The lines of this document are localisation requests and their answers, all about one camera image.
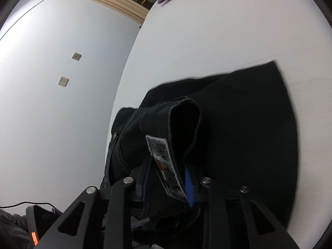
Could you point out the grey wall switch plate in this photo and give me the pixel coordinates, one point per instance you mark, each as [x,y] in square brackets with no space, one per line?
[76,56]

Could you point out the lower floor outlet plate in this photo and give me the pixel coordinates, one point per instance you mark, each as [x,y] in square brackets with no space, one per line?
[63,81]

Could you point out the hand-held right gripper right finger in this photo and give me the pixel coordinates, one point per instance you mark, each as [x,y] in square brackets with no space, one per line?
[189,189]

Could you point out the black denim pants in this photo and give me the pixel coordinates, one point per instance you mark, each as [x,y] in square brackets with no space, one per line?
[233,122]

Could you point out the white bed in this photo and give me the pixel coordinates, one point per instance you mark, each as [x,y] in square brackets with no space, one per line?
[207,31]

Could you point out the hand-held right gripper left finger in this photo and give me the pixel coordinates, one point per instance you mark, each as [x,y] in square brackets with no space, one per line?
[146,184]

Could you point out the person's dark clothing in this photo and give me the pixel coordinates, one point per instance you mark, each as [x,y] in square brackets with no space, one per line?
[13,230]

